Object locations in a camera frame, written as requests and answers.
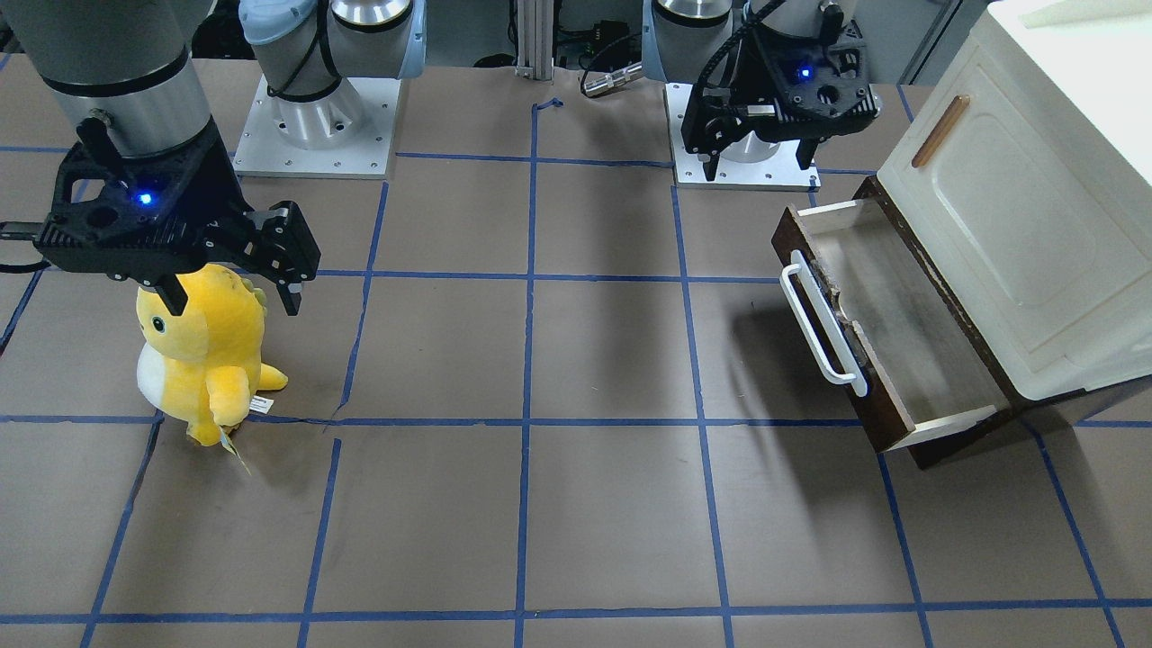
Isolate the yellow plush toy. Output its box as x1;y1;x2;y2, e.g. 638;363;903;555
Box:
135;264;288;455

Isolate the aluminium frame post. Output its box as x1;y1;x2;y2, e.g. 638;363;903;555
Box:
511;0;556;83

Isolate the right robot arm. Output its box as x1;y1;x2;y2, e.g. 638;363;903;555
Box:
3;1;427;315

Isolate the brown wooden cabinet handle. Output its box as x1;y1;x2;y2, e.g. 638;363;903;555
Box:
911;95;971;168

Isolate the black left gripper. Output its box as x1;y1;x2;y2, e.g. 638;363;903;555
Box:
680;23;882;182

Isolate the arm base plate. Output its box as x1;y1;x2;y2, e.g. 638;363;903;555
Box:
665;84;823;193
233;77;404;180

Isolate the white drawer handle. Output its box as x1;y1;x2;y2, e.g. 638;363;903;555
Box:
780;249;869;398

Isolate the cream white cabinet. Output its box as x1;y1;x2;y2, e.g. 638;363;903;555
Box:
877;1;1151;399

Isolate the dark brown wooden drawer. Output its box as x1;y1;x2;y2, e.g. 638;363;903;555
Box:
772;176;1149;469

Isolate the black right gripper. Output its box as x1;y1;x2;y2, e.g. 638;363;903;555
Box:
35;116;321;316

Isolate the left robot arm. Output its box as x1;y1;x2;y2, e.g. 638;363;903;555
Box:
641;1;882;190

